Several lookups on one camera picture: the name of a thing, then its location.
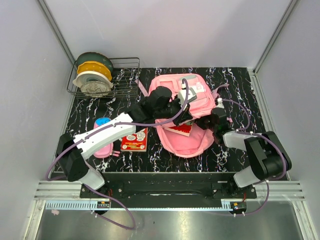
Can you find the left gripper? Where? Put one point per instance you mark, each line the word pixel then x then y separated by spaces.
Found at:
pixel 184 116

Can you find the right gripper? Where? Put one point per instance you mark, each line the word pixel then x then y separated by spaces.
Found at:
pixel 196 120

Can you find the pink school backpack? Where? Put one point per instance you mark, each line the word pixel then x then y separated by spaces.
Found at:
pixel 199 139

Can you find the red thirteen-storey treehouse book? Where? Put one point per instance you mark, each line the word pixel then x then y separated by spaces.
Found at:
pixel 136 142

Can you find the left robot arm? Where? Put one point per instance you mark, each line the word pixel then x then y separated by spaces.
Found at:
pixel 73 151

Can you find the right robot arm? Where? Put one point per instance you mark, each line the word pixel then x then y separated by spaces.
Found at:
pixel 267 156

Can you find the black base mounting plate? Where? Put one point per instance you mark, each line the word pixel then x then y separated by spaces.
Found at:
pixel 206 189

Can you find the speckled beige plate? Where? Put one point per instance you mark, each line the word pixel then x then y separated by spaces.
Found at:
pixel 96 89

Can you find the pink blue pencil case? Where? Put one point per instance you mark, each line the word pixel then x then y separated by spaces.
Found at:
pixel 106 147

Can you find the white blue-rimmed plate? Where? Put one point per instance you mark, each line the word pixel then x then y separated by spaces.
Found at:
pixel 91 76

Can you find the dark green plate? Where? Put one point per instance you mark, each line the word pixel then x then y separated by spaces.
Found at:
pixel 96 57

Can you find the yellow plate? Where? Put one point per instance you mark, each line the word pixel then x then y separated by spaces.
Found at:
pixel 95 66

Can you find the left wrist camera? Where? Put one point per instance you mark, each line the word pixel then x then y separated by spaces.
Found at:
pixel 190 95

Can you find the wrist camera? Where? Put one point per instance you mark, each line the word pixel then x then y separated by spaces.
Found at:
pixel 190 95
pixel 219 103

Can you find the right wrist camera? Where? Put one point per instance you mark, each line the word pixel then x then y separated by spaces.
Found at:
pixel 219 103

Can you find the grey wire dish rack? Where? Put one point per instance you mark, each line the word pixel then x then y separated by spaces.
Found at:
pixel 125 78

